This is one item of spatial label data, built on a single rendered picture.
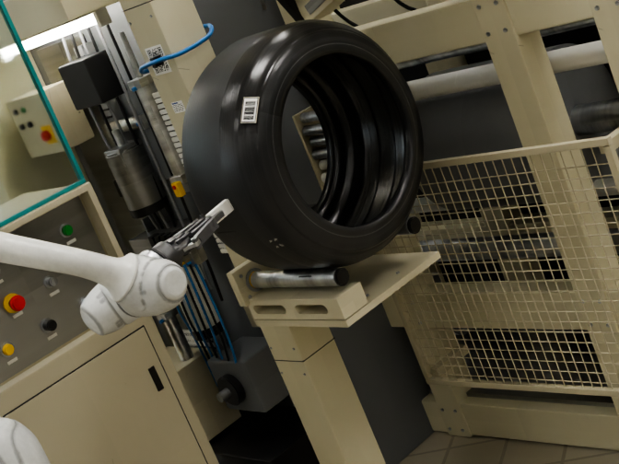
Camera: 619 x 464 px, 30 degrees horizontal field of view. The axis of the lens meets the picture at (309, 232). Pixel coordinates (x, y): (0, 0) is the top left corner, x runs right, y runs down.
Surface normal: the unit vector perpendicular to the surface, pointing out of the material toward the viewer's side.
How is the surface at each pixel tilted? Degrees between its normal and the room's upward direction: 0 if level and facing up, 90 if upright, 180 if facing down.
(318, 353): 90
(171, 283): 89
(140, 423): 90
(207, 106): 48
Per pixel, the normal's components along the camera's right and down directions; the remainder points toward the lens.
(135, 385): 0.65, -0.05
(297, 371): -0.67, 0.44
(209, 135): -0.77, -0.05
